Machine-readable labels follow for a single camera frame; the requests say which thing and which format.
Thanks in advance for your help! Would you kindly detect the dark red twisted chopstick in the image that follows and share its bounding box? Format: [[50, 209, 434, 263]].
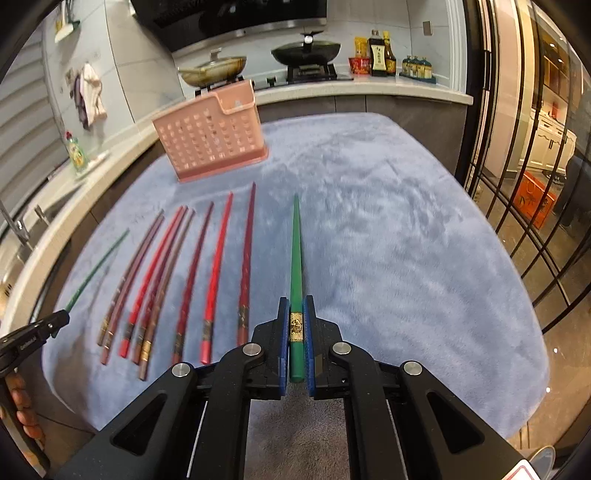
[[171, 202, 214, 365]]

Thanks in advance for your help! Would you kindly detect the hanging pink and purple cloth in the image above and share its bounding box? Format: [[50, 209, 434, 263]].
[[70, 63, 107, 130]]

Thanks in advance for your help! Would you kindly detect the orange gift box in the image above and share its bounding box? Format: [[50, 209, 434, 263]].
[[513, 171, 556, 230]]

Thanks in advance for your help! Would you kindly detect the red instant noodle cup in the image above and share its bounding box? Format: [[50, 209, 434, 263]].
[[349, 57, 372, 75]]

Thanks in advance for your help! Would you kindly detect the tray of small spice jars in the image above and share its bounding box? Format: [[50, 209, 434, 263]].
[[400, 56, 437, 84]]

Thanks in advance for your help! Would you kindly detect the dark green chopstick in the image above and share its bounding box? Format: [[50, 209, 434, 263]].
[[65, 229, 129, 314]]

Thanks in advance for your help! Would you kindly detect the pink perforated utensil holder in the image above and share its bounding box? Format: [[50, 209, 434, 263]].
[[152, 80, 269, 182]]

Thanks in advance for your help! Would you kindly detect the chrome sink faucet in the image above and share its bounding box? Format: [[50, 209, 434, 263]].
[[0, 202, 50, 250]]

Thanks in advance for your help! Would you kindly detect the purple-brown chopstick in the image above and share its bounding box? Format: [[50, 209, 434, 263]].
[[99, 214, 167, 366]]

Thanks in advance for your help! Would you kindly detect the crimson twisted chopstick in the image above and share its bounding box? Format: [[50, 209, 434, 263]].
[[236, 183, 256, 345]]

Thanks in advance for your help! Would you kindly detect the grey-blue fleece table mat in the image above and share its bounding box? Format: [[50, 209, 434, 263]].
[[42, 114, 549, 479]]

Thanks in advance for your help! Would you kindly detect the green chopstick with gold band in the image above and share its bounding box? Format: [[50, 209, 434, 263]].
[[290, 195, 305, 383]]

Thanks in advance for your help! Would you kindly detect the olive pan with glass lid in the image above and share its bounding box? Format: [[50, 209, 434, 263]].
[[177, 48, 247, 89]]

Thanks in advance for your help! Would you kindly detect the black wok with lid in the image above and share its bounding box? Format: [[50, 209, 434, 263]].
[[271, 31, 341, 67]]

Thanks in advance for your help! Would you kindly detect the maroon chopstick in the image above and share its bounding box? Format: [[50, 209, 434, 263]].
[[96, 209, 165, 347]]

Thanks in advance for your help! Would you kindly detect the dark sauce bottle yellow cap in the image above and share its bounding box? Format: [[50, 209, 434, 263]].
[[383, 30, 397, 77]]

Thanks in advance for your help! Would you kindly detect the yellow seasoning packet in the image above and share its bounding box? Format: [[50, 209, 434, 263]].
[[353, 36, 370, 58]]

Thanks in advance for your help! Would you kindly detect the black metal grid door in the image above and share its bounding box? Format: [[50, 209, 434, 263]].
[[465, 1, 590, 333]]

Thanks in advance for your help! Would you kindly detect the black gas stove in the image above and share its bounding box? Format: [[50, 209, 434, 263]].
[[193, 62, 355, 97]]

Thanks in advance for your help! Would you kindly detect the brown chopstick with gold band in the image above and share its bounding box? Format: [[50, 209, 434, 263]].
[[138, 209, 195, 381]]

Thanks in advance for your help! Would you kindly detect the large soy sauce bottle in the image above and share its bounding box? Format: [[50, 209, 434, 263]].
[[368, 29, 388, 77]]

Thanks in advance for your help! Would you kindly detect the person's left hand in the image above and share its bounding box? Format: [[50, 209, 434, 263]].
[[5, 371, 45, 449]]

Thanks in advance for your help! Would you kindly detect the green dish soap bottle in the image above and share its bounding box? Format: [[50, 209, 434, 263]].
[[65, 131, 89, 173]]

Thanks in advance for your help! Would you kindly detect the wall shelf with items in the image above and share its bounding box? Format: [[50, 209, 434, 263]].
[[54, 0, 80, 44]]

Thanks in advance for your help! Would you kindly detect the bright red twisted chopstick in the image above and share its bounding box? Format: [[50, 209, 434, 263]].
[[200, 192, 233, 365]]

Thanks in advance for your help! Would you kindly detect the wall power socket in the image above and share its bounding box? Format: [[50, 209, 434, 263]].
[[423, 21, 433, 36]]

